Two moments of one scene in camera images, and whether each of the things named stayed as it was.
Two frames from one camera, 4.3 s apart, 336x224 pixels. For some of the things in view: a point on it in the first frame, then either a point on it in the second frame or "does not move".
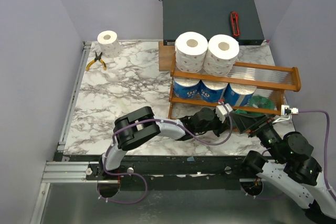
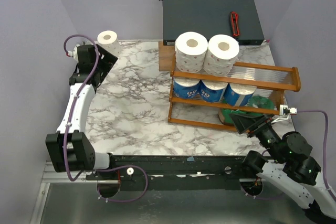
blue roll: (210, 91) does not move
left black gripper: (221, 127) -> (108, 61)
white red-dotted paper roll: (190, 48) does not move
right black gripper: (256, 125) does not move
